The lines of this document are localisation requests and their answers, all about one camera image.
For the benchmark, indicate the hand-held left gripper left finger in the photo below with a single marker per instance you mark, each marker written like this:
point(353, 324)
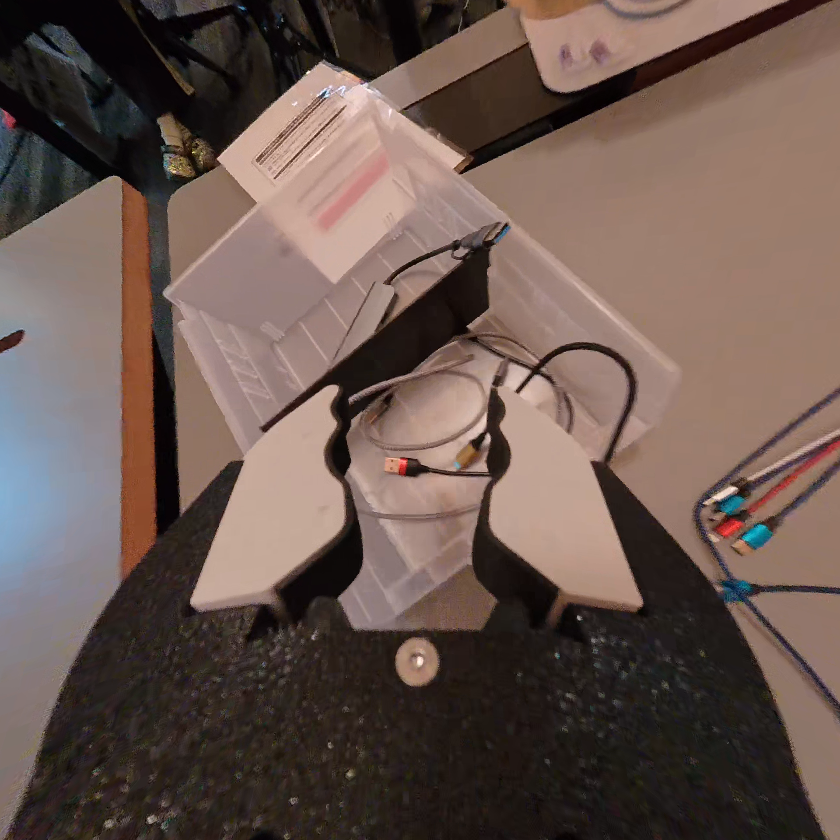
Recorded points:
point(275, 525)

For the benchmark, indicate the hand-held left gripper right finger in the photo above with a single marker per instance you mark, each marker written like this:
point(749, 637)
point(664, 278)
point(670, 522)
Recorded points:
point(564, 525)

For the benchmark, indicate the clear plastic bin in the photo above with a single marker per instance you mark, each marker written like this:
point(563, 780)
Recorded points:
point(623, 380)

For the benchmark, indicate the grey top table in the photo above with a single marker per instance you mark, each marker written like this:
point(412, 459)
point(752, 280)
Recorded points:
point(59, 394)

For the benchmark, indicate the laminated paper sheet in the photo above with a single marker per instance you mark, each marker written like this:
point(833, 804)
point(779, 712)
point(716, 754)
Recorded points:
point(315, 131)

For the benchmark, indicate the instruction sheet on wooden stand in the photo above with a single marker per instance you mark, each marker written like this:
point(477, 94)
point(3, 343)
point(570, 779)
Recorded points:
point(590, 59)

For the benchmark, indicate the black office chair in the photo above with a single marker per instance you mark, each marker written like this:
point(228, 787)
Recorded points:
point(197, 39)

